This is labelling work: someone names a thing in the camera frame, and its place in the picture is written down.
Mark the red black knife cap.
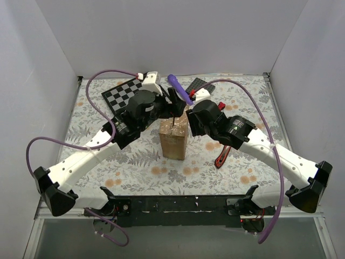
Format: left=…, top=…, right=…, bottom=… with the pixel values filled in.
left=218, top=102, right=226, bottom=111

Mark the brown taped cardboard box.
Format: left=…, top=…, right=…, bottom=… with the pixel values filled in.
left=159, top=112, right=188, bottom=160

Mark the red black utility knife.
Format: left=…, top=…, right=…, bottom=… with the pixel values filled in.
left=214, top=146, right=231, bottom=169

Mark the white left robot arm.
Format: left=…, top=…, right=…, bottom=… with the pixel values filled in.
left=34, top=87, right=186, bottom=216

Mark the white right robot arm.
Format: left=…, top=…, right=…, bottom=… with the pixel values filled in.
left=186, top=100, right=333, bottom=215

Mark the black white checkerboard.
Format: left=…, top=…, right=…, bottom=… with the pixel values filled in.
left=102, top=78, right=142, bottom=114

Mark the dark grey studded plate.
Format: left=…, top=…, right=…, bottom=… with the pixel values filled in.
left=186, top=78, right=215, bottom=95

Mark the purple cylindrical handle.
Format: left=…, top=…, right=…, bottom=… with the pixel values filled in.
left=167, top=74, right=194, bottom=106

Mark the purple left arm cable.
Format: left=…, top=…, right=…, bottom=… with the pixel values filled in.
left=26, top=69, right=146, bottom=247

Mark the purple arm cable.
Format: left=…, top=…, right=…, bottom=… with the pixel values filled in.
left=26, top=69, right=146, bottom=247
left=205, top=79, right=285, bottom=245

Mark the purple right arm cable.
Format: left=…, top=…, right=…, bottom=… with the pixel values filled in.
left=205, top=79, right=285, bottom=245

